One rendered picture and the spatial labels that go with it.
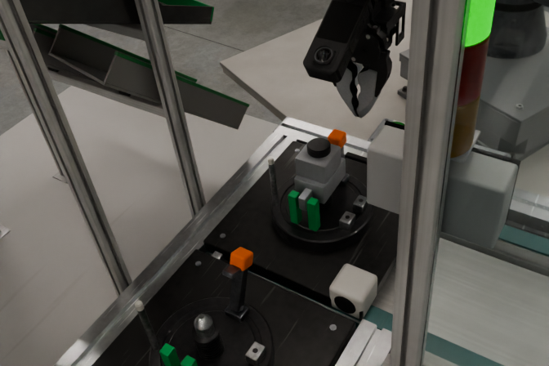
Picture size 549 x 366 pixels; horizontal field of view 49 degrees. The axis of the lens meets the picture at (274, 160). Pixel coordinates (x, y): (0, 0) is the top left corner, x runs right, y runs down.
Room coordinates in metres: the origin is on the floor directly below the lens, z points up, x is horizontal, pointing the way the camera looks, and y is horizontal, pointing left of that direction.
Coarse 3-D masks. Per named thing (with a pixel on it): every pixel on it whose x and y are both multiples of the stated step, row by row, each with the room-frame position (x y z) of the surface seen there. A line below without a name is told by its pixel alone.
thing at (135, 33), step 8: (88, 24) 0.73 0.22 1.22; (96, 24) 0.72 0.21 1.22; (104, 24) 0.71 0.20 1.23; (112, 24) 0.70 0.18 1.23; (120, 24) 0.70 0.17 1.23; (128, 24) 0.70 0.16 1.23; (120, 32) 0.70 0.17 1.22; (128, 32) 0.69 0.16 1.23; (136, 32) 0.68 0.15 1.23; (0, 40) 0.54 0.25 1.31; (144, 40) 0.67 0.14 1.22; (8, 48) 0.54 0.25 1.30
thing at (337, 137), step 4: (332, 132) 0.62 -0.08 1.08; (336, 132) 0.62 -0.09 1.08; (340, 132) 0.62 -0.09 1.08; (344, 132) 0.62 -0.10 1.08; (328, 136) 0.62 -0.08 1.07; (332, 136) 0.62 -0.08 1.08; (336, 136) 0.62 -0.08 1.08; (340, 136) 0.61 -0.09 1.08; (344, 136) 0.62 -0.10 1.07; (328, 140) 0.62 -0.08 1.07; (332, 140) 0.61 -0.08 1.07; (336, 140) 0.61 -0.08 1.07; (340, 140) 0.61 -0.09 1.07; (344, 140) 0.62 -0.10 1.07; (336, 144) 0.61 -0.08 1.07; (340, 144) 0.61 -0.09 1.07; (344, 144) 0.62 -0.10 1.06
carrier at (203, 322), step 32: (192, 256) 0.53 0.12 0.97; (160, 288) 0.48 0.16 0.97; (192, 288) 0.48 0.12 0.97; (224, 288) 0.47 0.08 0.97; (256, 288) 0.47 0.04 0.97; (160, 320) 0.44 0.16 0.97; (192, 320) 0.42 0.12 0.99; (224, 320) 0.41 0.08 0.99; (256, 320) 0.41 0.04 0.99; (288, 320) 0.41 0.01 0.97; (320, 320) 0.41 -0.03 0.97; (128, 352) 0.40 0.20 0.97; (160, 352) 0.35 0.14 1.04; (192, 352) 0.37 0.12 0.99; (224, 352) 0.37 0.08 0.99; (256, 352) 0.36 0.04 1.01; (288, 352) 0.37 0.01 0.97; (320, 352) 0.37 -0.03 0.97
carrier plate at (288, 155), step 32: (288, 160) 0.70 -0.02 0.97; (352, 160) 0.68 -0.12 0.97; (256, 192) 0.64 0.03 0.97; (224, 224) 0.58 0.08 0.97; (256, 224) 0.58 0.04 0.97; (384, 224) 0.55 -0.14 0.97; (224, 256) 0.54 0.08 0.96; (256, 256) 0.52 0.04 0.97; (288, 256) 0.51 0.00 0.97; (320, 256) 0.51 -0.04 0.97; (352, 256) 0.50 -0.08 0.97; (384, 256) 0.49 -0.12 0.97; (320, 288) 0.45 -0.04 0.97
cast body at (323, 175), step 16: (320, 144) 0.58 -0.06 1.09; (304, 160) 0.57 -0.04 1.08; (320, 160) 0.56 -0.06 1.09; (336, 160) 0.57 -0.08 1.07; (304, 176) 0.57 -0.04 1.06; (320, 176) 0.55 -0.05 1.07; (336, 176) 0.57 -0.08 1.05; (304, 192) 0.55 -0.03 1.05; (320, 192) 0.55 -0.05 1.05; (304, 208) 0.54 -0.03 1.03
